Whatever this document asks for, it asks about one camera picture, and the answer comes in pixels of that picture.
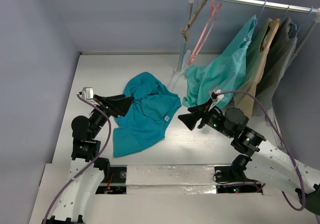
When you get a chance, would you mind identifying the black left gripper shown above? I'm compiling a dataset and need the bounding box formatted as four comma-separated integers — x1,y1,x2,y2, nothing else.
90,94,134,138

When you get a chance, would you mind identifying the teal blue t-shirt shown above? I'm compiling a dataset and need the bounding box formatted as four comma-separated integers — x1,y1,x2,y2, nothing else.
113,72,182,158

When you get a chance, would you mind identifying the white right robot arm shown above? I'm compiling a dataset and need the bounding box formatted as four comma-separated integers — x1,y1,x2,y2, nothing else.
178,103,320,215

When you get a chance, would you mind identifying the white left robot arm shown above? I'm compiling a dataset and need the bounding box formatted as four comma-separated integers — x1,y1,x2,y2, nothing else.
42,88,134,224

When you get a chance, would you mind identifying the mint green hanging shirt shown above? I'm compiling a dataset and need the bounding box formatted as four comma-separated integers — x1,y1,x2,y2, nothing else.
182,15,258,107

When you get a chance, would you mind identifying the olive tan hanging shirt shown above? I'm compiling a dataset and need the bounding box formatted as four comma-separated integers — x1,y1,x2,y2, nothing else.
232,18,281,118

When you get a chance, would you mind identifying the beige wooden clip hanger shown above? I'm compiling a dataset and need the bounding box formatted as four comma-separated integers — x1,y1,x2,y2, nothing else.
180,0,208,41

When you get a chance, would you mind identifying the pink plastic hanger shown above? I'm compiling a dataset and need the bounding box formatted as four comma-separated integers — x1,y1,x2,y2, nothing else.
188,0,222,65

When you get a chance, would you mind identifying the grey hanging shirt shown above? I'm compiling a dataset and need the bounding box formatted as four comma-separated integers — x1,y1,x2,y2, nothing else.
255,17,298,110

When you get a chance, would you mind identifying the white metal clothes rack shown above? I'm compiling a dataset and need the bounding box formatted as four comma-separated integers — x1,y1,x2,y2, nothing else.
166,0,320,145

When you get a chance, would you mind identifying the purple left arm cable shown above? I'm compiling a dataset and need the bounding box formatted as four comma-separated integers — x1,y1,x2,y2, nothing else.
41,94,112,224

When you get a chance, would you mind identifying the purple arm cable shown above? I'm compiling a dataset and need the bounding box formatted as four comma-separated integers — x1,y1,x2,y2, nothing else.
41,94,112,224
214,90,307,211

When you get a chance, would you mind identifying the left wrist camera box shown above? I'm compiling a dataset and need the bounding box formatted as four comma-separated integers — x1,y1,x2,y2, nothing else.
79,87,94,102

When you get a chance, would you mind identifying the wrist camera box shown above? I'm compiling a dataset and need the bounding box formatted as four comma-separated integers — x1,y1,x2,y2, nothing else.
209,87,224,108
79,87,94,102

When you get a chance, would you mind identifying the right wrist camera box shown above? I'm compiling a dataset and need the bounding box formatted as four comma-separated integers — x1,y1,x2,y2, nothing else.
209,87,224,108

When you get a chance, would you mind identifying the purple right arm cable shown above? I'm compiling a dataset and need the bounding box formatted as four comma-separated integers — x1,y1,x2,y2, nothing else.
214,90,307,211

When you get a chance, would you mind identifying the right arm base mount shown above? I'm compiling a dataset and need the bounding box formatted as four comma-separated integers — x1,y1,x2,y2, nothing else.
212,166,265,194

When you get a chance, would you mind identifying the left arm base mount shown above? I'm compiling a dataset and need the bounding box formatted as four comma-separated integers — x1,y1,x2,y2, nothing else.
96,166,127,195

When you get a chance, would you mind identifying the blue wire hanger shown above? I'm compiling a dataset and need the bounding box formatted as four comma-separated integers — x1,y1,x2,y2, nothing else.
256,0,267,24
288,6,313,38

